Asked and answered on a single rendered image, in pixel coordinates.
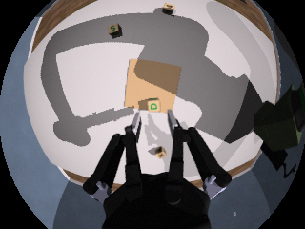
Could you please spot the tan flat mat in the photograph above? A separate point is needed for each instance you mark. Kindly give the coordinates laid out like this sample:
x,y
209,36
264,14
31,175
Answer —
x,y
150,79

